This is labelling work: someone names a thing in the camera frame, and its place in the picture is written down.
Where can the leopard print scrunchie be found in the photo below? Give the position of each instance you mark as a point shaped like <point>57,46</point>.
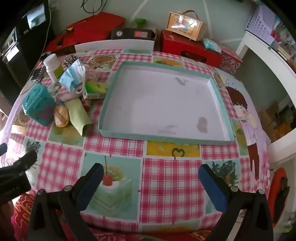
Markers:
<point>69,59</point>

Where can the white wall socket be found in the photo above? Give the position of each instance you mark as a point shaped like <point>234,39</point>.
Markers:
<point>53,4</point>

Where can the cardboard boxes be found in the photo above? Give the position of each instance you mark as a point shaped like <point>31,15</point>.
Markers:
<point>277,122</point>

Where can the long black box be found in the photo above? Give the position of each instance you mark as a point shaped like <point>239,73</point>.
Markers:
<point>129,34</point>

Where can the pink checked printed tablecloth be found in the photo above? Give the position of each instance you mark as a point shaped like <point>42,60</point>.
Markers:
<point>166,185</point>

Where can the light blue wipes pack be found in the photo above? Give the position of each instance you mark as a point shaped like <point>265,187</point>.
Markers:
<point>211,45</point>

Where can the red gift box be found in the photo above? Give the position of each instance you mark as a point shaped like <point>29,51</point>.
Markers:
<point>180,44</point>

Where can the black smartphone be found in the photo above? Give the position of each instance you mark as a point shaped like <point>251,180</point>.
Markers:
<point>38,70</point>

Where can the purple plastic basket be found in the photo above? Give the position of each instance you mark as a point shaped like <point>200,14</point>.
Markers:
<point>260,22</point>

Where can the green plastic knob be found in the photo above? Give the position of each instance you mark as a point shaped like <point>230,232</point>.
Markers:
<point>140,22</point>

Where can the small black monitor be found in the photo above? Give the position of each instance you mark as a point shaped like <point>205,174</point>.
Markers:
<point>35,17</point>

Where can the green tissue pack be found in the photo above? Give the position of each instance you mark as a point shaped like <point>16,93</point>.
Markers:
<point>96,87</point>

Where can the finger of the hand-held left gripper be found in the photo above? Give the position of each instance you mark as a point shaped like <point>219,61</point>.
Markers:
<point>3,148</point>
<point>20,163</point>

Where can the black cabinet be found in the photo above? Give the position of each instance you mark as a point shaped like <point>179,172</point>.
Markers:
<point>13,69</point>

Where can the white shelf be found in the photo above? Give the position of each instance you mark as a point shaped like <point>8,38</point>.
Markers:
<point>266,51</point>

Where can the orange chair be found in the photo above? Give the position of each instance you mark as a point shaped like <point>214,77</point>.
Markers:
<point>278,185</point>

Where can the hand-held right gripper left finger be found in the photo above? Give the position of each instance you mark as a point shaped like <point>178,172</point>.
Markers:
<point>92,183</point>

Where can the light green cloth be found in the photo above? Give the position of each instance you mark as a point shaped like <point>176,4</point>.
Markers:
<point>76,113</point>

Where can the red patterned box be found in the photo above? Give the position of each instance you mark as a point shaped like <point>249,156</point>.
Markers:
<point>231,60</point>

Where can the orange bread squishy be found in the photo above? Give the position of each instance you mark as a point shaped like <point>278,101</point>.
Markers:
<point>61,115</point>

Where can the shallow teal box tray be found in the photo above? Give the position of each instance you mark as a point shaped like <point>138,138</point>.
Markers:
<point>161,99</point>

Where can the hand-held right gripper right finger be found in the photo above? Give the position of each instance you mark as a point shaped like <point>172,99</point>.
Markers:
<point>211,185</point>

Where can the blue face mask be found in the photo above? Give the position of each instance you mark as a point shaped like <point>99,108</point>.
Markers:
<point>69,77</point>

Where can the white bottle green label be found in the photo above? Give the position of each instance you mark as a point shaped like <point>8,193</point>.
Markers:
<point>52,64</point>

